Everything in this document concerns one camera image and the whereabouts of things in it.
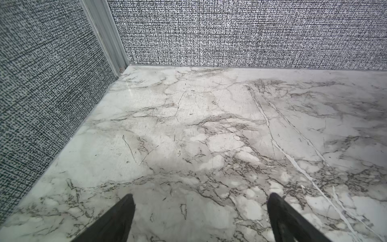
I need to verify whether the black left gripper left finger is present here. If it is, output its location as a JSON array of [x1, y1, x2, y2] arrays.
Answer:
[[73, 194, 136, 242]]

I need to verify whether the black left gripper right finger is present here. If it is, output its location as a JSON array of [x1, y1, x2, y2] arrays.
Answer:
[[267, 193, 330, 242]]

